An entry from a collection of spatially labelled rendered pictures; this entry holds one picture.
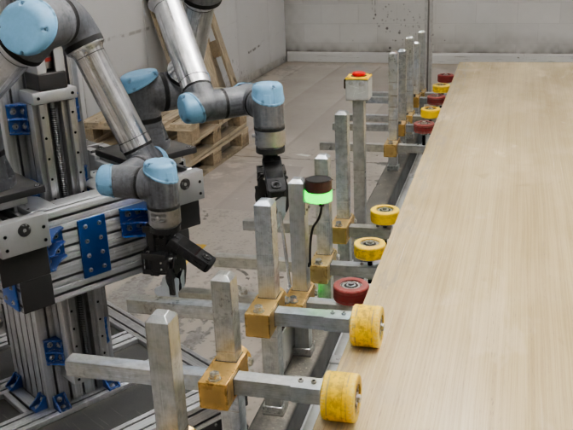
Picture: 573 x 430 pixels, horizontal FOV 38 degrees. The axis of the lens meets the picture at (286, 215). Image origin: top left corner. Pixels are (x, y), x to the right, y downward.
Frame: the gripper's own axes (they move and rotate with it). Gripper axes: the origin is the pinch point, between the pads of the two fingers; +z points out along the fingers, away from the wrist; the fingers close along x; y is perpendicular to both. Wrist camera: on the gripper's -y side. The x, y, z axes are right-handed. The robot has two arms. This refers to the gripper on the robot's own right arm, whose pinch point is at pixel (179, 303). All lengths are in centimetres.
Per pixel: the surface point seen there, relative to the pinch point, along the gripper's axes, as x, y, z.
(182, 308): 26.4, -12.2, -13.1
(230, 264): -23.6, -4.9, -0.5
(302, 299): 2.3, -30.9, -5.2
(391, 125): -152, -29, -6
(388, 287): -1, -50, -9
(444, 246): -27, -60, -9
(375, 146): -149, -23, 1
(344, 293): 3.8, -40.9, -8.7
